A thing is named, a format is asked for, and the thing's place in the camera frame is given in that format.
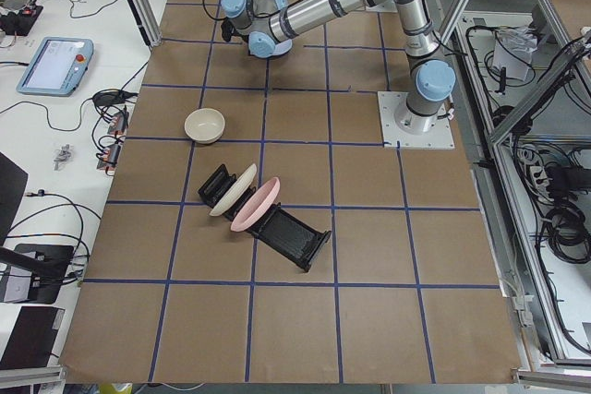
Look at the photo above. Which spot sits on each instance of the blue plate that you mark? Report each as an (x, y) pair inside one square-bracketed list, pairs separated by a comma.
[(284, 48)]

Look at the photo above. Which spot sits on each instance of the near blue teach pendant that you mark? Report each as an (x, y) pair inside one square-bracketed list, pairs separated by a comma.
[(57, 67)]

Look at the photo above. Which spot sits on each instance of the pink plate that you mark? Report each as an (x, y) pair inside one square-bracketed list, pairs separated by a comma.
[(256, 206)]

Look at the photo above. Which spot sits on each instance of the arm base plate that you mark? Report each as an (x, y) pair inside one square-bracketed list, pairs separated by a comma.
[(402, 129)]

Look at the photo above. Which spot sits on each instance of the cream bowl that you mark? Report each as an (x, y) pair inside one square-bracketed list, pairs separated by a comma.
[(205, 125)]

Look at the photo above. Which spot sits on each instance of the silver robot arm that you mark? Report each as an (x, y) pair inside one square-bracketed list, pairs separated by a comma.
[(263, 24)]

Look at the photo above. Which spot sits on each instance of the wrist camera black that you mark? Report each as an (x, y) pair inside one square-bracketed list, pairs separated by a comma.
[(228, 30)]

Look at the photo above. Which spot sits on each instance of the black dish rack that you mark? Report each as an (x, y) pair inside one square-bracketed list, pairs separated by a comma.
[(277, 228)]

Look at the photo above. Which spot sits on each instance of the cream plate in rack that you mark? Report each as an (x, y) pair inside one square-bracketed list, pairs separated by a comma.
[(237, 189)]

